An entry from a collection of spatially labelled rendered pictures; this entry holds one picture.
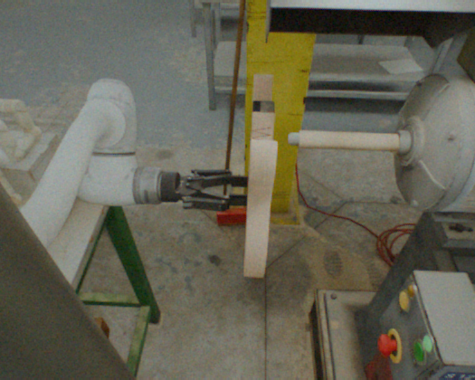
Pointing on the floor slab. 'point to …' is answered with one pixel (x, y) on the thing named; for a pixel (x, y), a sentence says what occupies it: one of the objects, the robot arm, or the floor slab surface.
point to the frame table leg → (131, 261)
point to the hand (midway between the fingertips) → (247, 190)
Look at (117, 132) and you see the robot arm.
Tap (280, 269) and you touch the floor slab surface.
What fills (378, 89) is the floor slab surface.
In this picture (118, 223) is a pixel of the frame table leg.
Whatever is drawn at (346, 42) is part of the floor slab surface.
